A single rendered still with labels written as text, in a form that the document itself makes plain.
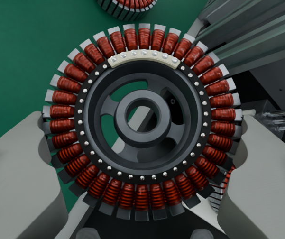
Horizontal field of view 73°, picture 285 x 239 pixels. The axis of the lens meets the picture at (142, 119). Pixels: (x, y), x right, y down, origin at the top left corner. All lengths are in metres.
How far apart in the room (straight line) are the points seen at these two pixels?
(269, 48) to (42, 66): 0.27
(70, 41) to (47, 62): 0.05
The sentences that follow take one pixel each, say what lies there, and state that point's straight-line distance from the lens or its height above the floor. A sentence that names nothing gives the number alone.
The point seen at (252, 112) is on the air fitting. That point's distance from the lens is 0.41.
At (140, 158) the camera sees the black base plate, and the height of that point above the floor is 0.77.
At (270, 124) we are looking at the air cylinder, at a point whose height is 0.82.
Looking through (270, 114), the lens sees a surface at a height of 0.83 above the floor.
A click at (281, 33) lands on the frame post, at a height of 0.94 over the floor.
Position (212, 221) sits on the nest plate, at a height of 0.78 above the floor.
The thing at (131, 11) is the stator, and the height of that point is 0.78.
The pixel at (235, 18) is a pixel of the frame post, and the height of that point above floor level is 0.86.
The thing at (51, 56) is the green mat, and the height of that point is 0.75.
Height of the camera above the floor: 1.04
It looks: 63 degrees down
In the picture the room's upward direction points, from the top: 81 degrees clockwise
